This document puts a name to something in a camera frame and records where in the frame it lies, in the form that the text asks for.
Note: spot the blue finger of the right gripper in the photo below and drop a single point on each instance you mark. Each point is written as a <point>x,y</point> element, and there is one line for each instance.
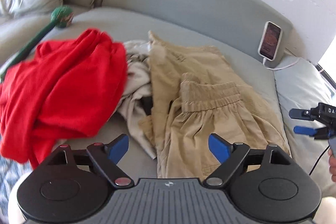
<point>305,131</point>
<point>300,114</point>

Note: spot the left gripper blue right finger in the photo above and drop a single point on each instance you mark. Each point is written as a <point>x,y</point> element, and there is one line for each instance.
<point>220,148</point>

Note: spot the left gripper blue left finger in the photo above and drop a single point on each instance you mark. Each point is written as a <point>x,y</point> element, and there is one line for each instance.
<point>116,149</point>

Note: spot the khaki jacket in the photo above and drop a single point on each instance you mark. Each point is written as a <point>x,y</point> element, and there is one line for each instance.
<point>196,93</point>

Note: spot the red shirt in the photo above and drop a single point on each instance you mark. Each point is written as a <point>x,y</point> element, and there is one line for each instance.
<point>68,90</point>

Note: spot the person's right hand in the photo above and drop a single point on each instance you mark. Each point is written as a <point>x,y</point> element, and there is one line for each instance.
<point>332,165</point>

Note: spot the grey right seat cushion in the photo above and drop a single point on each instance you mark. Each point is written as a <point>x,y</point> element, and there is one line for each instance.
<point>302,87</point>

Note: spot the smartphone in white case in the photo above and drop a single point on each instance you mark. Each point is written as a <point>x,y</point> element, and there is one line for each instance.
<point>270,41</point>

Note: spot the cream white garment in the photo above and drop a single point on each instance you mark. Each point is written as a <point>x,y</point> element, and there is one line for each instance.
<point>137,88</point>

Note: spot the blue white patterned rug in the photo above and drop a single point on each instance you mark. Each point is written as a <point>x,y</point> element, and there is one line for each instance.
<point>11,171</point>

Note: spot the green massage hammer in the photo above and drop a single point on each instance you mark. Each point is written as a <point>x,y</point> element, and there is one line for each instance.
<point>61,17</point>

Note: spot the grey sofa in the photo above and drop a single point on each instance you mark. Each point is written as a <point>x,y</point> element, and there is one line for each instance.
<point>234,26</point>

